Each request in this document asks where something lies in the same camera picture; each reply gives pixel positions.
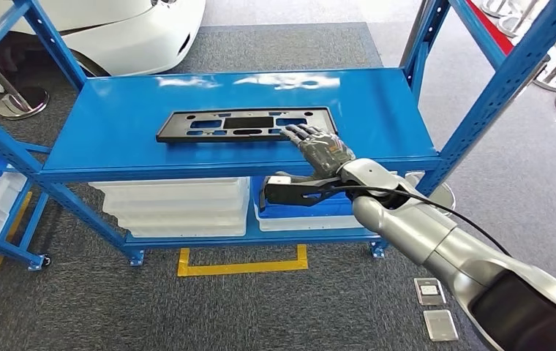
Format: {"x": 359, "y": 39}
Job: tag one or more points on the white divided plastic bin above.
{"x": 1, "y": 203}

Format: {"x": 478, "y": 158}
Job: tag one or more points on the white car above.
{"x": 113, "y": 29}

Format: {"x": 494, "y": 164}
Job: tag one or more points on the silver floor outlet plate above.
{"x": 440, "y": 325}
{"x": 429, "y": 291}

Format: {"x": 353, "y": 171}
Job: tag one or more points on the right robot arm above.
{"x": 404, "y": 223}

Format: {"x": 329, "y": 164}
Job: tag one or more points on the translucent white bin stack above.
{"x": 176, "y": 208}

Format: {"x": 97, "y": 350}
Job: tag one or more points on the red barrier belt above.
{"x": 493, "y": 29}

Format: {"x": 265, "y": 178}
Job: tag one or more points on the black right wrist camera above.
{"x": 287, "y": 194}

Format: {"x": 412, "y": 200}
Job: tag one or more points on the yellow U-shaped floor tape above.
{"x": 244, "y": 268}

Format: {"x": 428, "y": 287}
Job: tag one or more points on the black plastic panel part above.
{"x": 249, "y": 122}

